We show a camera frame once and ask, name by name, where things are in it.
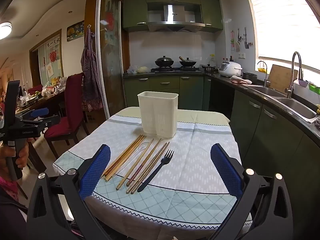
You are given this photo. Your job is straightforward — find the black lidded wok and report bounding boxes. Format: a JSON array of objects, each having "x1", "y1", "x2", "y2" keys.
[{"x1": 155, "y1": 56, "x2": 175, "y2": 68}]

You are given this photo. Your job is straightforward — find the red upholstered wooden chair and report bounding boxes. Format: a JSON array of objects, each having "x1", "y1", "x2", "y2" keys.
[
  {"x1": 27, "y1": 84, "x2": 44, "y2": 98},
  {"x1": 44, "y1": 72, "x2": 90, "y2": 159}
]

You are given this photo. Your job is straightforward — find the patterned light blue tablecloth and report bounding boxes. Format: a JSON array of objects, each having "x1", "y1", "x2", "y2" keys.
[{"x1": 52, "y1": 106, "x2": 253, "y2": 240}]

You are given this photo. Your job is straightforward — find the green drawer cabinet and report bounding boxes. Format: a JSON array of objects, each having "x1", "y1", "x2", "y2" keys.
[{"x1": 124, "y1": 76, "x2": 212, "y2": 111}]

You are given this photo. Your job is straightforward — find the clear plastic spoon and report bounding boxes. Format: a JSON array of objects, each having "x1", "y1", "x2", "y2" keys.
[{"x1": 116, "y1": 142, "x2": 150, "y2": 175}]

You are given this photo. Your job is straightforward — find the cluttered wooden dining table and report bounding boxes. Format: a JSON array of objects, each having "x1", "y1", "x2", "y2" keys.
[{"x1": 15, "y1": 76, "x2": 68, "y2": 120}]

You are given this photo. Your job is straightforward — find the pink dish cloth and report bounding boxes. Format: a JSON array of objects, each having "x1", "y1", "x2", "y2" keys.
[{"x1": 229, "y1": 75, "x2": 252, "y2": 85}]

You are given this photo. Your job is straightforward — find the green wall cabinets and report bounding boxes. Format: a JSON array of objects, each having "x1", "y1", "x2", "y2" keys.
[{"x1": 122, "y1": 0, "x2": 224, "y2": 33}]

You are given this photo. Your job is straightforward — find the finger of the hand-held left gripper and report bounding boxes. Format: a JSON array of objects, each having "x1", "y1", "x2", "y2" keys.
[
  {"x1": 16, "y1": 107, "x2": 50, "y2": 120},
  {"x1": 19, "y1": 115, "x2": 61, "y2": 131}
]

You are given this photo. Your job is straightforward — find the white plastic bags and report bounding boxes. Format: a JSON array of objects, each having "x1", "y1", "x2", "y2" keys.
[{"x1": 127, "y1": 66, "x2": 150, "y2": 74}]

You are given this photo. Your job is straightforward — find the steel range hood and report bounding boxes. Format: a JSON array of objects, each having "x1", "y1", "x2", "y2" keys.
[{"x1": 147, "y1": 2, "x2": 205, "y2": 32}]

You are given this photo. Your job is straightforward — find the wooden cutting board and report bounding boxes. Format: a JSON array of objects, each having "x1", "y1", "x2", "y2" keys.
[{"x1": 267, "y1": 64, "x2": 299, "y2": 94}]

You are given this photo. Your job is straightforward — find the person's left hand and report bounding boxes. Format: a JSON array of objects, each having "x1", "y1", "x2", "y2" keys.
[{"x1": 0, "y1": 140, "x2": 29, "y2": 180}]

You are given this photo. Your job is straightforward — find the black gas stove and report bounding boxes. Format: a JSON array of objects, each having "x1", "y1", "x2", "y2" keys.
[{"x1": 151, "y1": 67, "x2": 202, "y2": 73}]

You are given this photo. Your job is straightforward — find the round ceiling lamp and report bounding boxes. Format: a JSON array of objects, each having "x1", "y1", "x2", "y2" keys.
[{"x1": 0, "y1": 22, "x2": 12, "y2": 40}]

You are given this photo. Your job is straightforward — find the white plastic utensil holder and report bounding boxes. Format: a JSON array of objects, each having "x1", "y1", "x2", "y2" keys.
[{"x1": 137, "y1": 91, "x2": 179, "y2": 138}]

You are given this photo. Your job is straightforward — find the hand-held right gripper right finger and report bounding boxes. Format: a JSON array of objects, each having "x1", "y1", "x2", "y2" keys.
[{"x1": 210, "y1": 144, "x2": 294, "y2": 240}]

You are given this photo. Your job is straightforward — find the small steel faucet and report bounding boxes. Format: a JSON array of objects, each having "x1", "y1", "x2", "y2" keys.
[{"x1": 257, "y1": 61, "x2": 268, "y2": 88}]

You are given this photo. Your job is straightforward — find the tall steel faucet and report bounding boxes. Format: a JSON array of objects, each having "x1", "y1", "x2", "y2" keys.
[{"x1": 285, "y1": 51, "x2": 303, "y2": 99}]

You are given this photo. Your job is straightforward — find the steel double sink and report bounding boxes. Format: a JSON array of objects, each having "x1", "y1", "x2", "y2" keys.
[{"x1": 246, "y1": 85, "x2": 317, "y2": 123}]

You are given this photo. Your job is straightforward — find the hanging kitchen tools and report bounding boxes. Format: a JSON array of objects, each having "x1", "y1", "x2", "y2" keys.
[{"x1": 230, "y1": 27, "x2": 253, "y2": 53}]

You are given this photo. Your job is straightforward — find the white rice cooker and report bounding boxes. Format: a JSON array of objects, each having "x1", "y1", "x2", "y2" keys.
[{"x1": 218, "y1": 61, "x2": 243, "y2": 77}]

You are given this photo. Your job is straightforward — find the dark wall poster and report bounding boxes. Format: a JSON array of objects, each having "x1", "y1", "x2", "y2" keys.
[{"x1": 66, "y1": 20, "x2": 85, "y2": 42}]

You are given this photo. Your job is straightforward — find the glass board with papers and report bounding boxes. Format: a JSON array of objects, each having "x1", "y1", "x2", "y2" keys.
[{"x1": 37, "y1": 34, "x2": 63, "y2": 85}]

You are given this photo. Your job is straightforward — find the white window blind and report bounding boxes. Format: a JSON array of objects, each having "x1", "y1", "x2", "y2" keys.
[{"x1": 246, "y1": 0, "x2": 320, "y2": 73}]

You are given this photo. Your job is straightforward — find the black plastic fork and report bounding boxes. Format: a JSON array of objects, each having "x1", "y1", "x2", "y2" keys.
[{"x1": 137, "y1": 149, "x2": 175, "y2": 193}]

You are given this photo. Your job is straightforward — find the black wok with handle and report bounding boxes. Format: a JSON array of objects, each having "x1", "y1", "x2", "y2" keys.
[{"x1": 178, "y1": 56, "x2": 198, "y2": 68}]

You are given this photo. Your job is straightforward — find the dark green sink cabinet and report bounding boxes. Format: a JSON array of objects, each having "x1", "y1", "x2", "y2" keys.
[{"x1": 230, "y1": 89, "x2": 320, "y2": 240}]

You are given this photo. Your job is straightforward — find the checked red apron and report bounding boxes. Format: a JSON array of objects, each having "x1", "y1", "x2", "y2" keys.
[{"x1": 80, "y1": 26, "x2": 103, "y2": 112}]

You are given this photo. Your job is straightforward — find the glass sliding door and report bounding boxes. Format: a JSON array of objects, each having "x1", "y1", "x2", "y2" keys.
[{"x1": 96, "y1": 0, "x2": 127, "y2": 119}]

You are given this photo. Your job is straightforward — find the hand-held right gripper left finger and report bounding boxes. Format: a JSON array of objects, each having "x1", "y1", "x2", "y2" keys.
[{"x1": 26, "y1": 144, "x2": 112, "y2": 240}]

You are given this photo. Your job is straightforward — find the red-banded wooden chopstick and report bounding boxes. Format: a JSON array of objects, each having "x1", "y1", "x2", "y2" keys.
[{"x1": 126, "y1": 138, "x2": 163, "y2": 187}]

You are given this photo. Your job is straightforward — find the person's left forearm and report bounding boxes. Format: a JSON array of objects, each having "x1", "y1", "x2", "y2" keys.
[{"x1": 0, "y1": 175, "x2": 28, "y2": 240}]

